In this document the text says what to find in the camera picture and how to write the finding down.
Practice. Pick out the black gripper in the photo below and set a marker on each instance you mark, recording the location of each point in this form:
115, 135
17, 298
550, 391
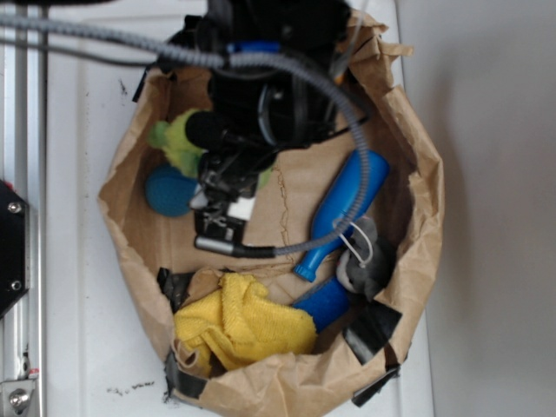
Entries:
281, 110

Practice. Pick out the green plush animal toy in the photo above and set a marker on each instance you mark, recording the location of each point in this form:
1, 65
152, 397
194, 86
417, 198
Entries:
203, 144

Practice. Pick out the blue rubber ball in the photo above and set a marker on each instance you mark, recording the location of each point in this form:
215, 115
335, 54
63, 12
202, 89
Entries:
168, 191

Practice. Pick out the blue plastic bowling pin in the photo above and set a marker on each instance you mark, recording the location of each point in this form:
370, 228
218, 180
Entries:
336, 204

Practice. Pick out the grey plush mouse toy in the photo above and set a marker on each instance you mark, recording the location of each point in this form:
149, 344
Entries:
367, 263

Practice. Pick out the brown paper bag basket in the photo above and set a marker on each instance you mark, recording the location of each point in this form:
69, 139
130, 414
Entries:
364, 347

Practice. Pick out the blue foam cylinder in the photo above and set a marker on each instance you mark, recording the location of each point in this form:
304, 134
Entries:
325, 303

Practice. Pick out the yellow terry cloth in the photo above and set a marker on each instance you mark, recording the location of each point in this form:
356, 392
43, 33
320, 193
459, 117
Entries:
239, 325

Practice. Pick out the white plastic tray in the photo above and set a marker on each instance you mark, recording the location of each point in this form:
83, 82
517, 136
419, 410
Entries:
99, 360

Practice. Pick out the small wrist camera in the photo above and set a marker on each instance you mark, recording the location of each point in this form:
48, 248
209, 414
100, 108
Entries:
222, 210

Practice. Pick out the aluminium frame rail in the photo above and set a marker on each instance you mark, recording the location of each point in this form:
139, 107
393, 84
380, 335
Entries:
23, 124

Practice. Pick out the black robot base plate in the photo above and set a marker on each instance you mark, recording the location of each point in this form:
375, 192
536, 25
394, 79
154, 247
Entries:
14, 248

